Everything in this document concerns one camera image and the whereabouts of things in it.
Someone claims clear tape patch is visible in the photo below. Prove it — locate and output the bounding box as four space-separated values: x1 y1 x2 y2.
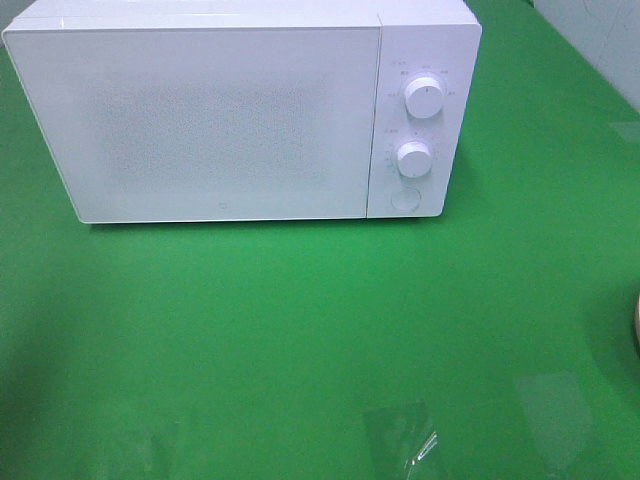
363 400 447 479
515 371 594 470

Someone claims white microwave knob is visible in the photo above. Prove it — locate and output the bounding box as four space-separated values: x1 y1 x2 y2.
396 141 433 179
403 73 445 120

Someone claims white microwave oven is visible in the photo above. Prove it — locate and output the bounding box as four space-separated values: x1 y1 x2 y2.
2 1 482 224

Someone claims pink round plate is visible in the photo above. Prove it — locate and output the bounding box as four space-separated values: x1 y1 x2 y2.
631 296 640 348

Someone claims round white door button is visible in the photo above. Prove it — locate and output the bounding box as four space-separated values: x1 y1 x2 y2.
391 188 421 212

